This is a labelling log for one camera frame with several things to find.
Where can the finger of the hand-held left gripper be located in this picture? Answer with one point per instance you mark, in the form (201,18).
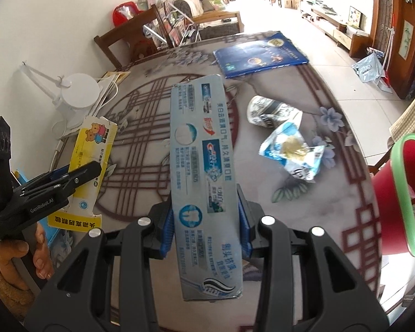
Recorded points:
(53,174)
(72,178)

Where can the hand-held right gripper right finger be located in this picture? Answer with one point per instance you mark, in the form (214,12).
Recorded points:
(245,230)

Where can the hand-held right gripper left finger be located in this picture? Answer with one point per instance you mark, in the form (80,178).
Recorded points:
(167,231)

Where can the yellow box with bear print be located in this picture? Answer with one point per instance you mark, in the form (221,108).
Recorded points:
(93,141)

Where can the silver blue toothpaste box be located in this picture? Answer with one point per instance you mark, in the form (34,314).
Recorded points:
(204,145)

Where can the red bin with green rim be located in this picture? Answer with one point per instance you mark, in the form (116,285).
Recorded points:
(390,207)

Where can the person's left hand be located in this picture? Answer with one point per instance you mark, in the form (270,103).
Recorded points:
(13,266)

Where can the printed tablecloth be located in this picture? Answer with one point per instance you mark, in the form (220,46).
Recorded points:
(141,145)

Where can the white desk lamp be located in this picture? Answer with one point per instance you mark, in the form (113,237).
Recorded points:
(79,91)

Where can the stack of white papers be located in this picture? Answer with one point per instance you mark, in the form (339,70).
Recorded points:
(103,93)

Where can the blue white snack packet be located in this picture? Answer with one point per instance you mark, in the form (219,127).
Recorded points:
(290,148)

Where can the yellow book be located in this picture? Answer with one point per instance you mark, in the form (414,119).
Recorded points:
(116,76)

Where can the crumpled silver foil wrapper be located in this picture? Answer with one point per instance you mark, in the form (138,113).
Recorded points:
(273,110)

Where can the dark wooden chair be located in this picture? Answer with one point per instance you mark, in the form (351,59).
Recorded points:
(124,38)

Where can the red bag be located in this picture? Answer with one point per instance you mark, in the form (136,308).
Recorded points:
(124,13)

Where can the blue book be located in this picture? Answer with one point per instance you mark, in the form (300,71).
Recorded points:
(259,55)

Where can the metal magazine rack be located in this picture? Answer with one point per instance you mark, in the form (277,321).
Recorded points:
(174,24)

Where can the light blue plastic bag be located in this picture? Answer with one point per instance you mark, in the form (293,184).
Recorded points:
(368,65)

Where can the checked yellow cloth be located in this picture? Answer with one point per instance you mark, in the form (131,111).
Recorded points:
(413,110)

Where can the wooden sofa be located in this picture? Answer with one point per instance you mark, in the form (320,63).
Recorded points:
(218,22)

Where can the low television cabinet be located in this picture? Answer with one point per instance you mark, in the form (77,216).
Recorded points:
(335,31)

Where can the broom with red dustpan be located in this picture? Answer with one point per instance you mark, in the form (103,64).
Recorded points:
(387,58)

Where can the small wooden table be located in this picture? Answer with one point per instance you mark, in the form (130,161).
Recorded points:
(288,0)

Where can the colourful framed puzzle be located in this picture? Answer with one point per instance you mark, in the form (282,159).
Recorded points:
(354,17)

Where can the bamboo picture panel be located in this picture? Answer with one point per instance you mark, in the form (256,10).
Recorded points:
(406,39)

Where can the wooden lattice partition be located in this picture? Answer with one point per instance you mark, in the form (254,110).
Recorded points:
(387,0)

